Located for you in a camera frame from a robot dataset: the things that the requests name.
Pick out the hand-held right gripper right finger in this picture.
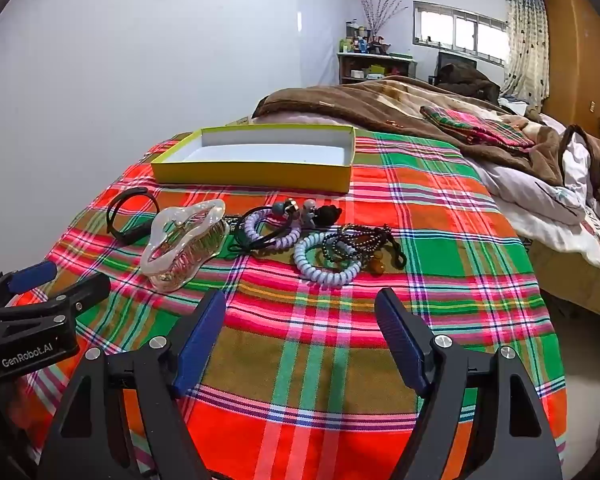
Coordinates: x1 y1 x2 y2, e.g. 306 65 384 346
374 287 563 480

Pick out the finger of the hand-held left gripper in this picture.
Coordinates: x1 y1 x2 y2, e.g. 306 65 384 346
0 261 59 312
0 273 112 319

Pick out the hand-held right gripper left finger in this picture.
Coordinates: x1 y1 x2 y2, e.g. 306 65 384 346
37 289 228 480

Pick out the black band bracelet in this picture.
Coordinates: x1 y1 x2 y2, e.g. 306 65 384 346
106 186 163 246

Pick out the amber bead pendant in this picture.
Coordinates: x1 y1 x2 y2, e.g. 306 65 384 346
364 251 389 277

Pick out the clear plastic hair claw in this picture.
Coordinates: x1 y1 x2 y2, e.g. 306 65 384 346
140 199 230 292

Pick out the dark beaded bracelet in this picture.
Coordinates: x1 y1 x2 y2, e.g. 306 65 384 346
324 223 408 273

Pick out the pale purple spiral hair tie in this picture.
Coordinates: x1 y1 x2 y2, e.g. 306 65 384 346
294 232 362 287
243 211 303 253

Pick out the black flower hair tie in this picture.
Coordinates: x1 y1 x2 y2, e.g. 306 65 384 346
304 200 342 227

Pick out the black elastic beaded hair tie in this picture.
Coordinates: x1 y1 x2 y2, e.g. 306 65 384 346
227 200 302 257

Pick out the yellow cardboard box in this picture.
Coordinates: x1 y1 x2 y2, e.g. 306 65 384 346
151 124 356 194

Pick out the plaid bedsheet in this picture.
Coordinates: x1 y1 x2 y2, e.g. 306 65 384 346
7 127 568 480

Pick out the white floral quilt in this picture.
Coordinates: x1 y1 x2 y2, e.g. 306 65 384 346
505 125 600 273

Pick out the folded plaid cloth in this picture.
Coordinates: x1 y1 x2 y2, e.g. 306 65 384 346
420 106 536 150

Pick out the brown fleece blanket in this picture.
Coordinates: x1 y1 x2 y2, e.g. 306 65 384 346
252 76 600 202

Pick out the dark jacket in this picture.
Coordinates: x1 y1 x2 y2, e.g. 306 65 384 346
437 64 502 105

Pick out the wooden shelf unit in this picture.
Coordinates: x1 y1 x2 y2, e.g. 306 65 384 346
337 52 417 85

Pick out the black monitor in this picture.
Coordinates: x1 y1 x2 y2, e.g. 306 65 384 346
438 51 478 73

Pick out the group of bottles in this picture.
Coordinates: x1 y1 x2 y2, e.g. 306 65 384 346
341 20 392 56

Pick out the window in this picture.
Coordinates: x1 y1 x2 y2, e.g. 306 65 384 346
412 1 510 66

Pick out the patterned curtain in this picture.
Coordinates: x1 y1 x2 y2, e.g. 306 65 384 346
500 0 551 111

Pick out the vase of bare branches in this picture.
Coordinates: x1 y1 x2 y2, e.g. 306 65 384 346
361 0 407 47

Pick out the wooden wardrobe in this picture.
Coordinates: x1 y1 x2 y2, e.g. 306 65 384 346
540 0 600 137

